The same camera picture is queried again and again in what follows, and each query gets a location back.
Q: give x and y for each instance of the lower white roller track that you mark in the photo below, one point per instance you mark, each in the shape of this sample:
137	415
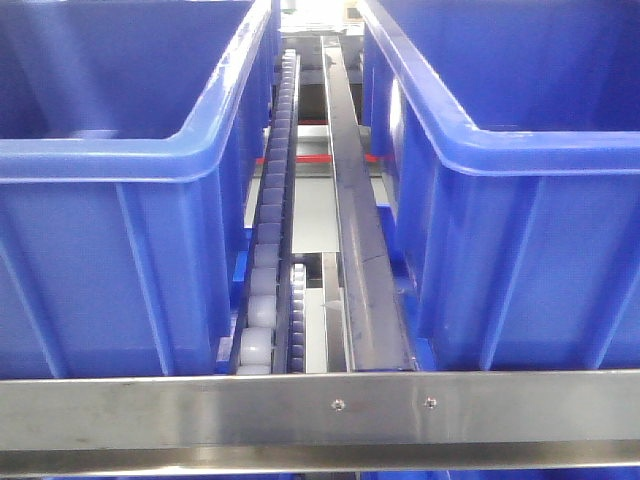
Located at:
298	319

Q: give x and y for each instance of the white roller track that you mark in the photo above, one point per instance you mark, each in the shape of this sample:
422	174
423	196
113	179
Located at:
298	319
261	344

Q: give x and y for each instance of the right blue plastic bin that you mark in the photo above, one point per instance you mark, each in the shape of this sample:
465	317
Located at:
508	132

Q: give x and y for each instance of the blue plastic bin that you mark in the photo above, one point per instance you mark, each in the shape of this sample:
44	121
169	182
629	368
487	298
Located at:
508	132
129	135

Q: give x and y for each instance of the left blue plastic bin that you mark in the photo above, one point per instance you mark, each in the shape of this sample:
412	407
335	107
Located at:
129	135

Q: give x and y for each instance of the steel divider rail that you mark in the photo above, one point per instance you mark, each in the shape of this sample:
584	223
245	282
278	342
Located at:
375	327

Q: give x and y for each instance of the stainless steel shelf frame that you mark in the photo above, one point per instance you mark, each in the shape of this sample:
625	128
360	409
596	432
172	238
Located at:
319	423

